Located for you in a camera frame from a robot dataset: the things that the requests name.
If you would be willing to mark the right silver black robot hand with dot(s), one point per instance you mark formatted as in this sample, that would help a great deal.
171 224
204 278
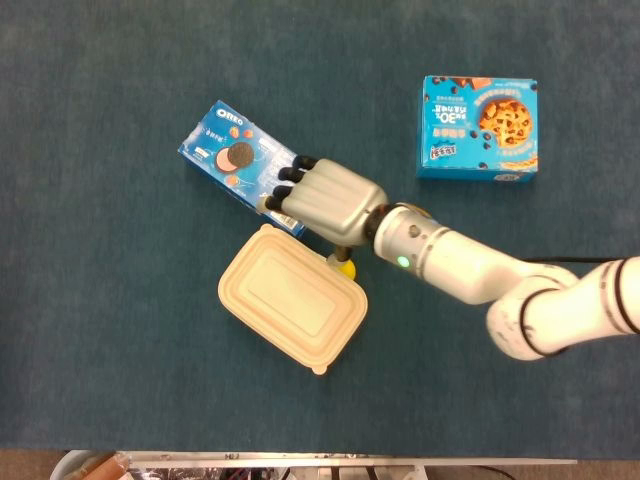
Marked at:
340 205

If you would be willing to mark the yellow round ball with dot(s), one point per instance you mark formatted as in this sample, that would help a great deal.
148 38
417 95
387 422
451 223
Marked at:
350 271

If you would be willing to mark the beige lidded food container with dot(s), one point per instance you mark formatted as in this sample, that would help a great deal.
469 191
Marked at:
290 300

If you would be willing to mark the blue Oreo cookie box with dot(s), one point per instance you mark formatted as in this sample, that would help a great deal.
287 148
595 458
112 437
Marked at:
230 155

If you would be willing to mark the light blue chocolate chip cookie box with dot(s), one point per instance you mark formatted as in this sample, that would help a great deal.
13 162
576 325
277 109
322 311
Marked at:
475 130

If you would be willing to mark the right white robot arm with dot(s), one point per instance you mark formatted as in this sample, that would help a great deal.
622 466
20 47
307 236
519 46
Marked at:
465 265

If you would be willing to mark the orange brown plastic object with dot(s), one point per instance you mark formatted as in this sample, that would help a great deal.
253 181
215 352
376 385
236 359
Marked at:
100 465

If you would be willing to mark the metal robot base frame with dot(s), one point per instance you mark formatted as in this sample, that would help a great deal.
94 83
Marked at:
300 457

